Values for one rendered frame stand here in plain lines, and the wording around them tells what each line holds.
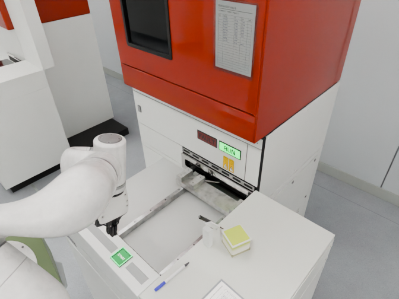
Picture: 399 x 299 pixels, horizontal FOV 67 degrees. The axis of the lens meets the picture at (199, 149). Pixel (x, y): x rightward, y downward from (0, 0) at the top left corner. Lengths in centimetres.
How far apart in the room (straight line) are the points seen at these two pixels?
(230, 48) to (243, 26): 9
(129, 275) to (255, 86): 74
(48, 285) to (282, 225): 89
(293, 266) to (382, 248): 155
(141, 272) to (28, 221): 68
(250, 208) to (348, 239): 141
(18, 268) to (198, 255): 71
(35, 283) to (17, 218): 9
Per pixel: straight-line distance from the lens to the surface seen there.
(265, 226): 119
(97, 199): 48
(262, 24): 95
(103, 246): 118
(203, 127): 134
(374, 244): 260
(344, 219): 267
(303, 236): 119
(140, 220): 138
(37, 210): 46
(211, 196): 139
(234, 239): 105
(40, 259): 126
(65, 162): 77
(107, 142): 82
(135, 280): 108
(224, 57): 106
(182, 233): 134
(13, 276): 48
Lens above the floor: 187
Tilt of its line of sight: 37 degrees down
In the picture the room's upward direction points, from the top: 2 degrees counter-clockwise
